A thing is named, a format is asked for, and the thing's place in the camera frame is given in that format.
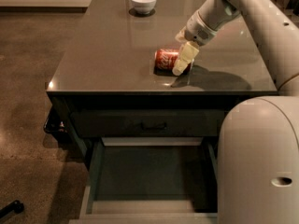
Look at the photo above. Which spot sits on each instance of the dark cabinet frame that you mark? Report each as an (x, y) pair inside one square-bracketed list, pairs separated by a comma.
[(65, 103)]

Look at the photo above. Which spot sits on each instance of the white ceramic bowl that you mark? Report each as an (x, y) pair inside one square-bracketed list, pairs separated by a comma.
[(143, 6)]

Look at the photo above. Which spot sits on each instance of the black side basket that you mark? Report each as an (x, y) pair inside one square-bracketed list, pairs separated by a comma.
[(55, 127)]

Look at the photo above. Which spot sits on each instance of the red coke can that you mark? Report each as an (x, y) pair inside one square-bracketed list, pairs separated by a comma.
[(165, 60)]

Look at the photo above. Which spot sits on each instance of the black top drawer handle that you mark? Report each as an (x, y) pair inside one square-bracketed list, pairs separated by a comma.
[(153, 127)]

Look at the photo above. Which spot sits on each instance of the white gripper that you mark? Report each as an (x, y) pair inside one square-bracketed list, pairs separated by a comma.
[(198, 30)]

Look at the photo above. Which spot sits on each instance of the dark top drawer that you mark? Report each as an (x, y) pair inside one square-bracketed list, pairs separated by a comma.
[(126, 123)]

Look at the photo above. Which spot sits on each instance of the open dark middle drawer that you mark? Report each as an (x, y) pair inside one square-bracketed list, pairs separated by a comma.
[(150, 181)]

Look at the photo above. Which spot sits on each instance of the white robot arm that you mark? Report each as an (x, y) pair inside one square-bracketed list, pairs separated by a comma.
[(258, 156)]

